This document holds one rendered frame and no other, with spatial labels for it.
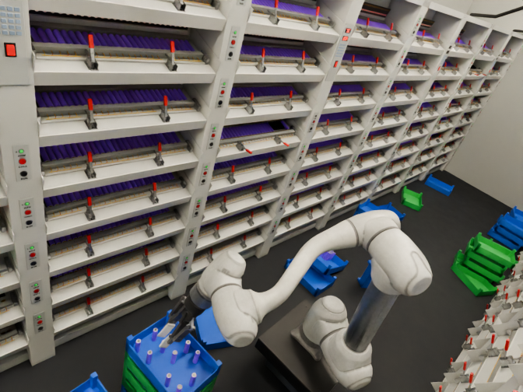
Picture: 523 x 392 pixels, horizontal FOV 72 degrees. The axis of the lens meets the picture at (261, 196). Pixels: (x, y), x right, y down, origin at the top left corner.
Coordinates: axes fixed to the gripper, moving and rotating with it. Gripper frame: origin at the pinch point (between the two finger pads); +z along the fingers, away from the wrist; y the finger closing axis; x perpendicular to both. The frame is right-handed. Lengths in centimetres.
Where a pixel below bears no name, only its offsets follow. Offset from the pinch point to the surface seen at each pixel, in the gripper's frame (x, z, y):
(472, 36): -201, -212, 175
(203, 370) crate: -19.3, 7.6, -7.2
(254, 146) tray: -28, -55, 73
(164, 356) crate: -7.4, 13.2, 1.1
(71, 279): 21, 29, 45
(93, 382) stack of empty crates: 9.7, 33.6, 2.4
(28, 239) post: 47, 1, 32
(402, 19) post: -85, -157, 119
